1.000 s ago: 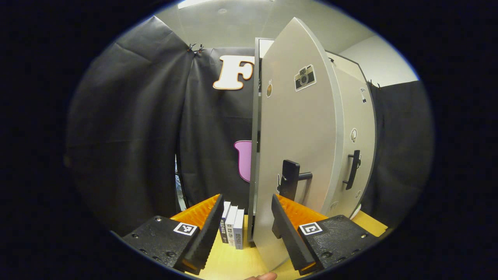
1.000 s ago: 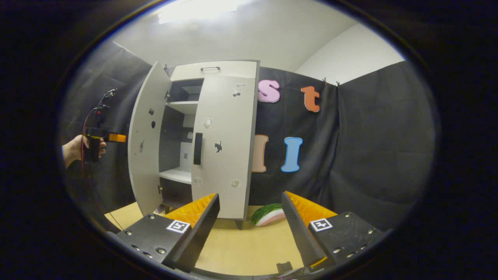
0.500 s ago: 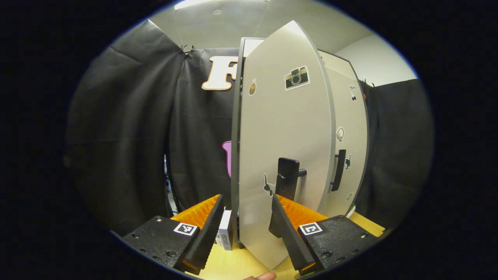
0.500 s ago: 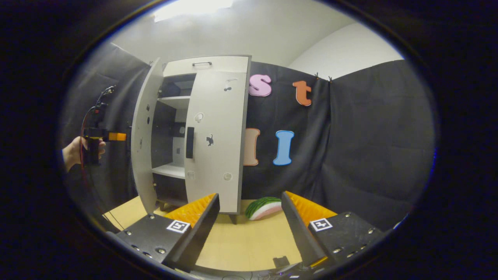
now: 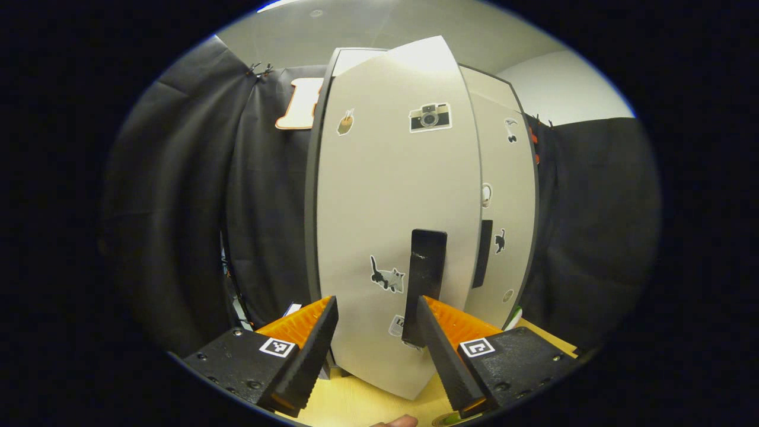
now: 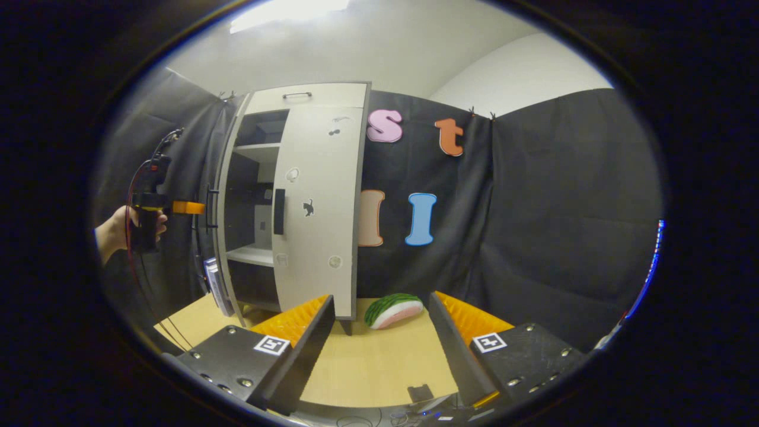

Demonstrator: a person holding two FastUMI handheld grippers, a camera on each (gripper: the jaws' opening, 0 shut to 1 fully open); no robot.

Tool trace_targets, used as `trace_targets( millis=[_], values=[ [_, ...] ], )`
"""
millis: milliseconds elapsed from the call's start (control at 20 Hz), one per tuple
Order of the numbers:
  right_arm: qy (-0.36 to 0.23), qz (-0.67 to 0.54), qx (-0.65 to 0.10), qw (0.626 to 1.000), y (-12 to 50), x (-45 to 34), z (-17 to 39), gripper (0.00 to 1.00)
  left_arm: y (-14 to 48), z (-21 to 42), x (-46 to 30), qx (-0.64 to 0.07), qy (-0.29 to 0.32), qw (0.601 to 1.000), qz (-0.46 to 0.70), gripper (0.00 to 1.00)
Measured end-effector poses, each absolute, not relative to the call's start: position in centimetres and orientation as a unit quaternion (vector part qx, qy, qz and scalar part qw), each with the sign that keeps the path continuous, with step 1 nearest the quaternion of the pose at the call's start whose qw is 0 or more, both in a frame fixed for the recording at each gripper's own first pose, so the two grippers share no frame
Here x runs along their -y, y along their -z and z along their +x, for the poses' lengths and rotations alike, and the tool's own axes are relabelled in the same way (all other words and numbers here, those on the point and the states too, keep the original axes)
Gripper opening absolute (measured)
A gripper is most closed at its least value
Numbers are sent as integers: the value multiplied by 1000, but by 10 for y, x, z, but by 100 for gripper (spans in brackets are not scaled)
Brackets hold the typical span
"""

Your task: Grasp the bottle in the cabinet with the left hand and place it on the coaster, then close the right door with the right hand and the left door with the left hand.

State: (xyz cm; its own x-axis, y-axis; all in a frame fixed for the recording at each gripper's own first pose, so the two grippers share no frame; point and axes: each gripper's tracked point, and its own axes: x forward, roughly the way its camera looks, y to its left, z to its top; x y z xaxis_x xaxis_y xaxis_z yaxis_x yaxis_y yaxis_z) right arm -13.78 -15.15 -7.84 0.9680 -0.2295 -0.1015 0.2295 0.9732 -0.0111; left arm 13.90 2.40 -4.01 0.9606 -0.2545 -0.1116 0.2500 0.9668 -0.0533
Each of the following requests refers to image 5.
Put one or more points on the green striped watermelon slice toy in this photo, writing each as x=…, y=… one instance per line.
x=513, y=318

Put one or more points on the white door with headphone sticker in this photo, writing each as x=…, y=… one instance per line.
x=507, y=166

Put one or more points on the white door with camera sticker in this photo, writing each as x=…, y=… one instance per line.
x=379, y=196

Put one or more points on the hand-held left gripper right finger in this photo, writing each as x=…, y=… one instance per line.
x=442, y=356

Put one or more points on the black backdrop cloth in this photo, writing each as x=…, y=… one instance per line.
x=178, y=207

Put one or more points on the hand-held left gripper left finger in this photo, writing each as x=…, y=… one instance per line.
x=311, y=356

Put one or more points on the white grey cabinet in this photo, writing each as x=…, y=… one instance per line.
x=310, y=207

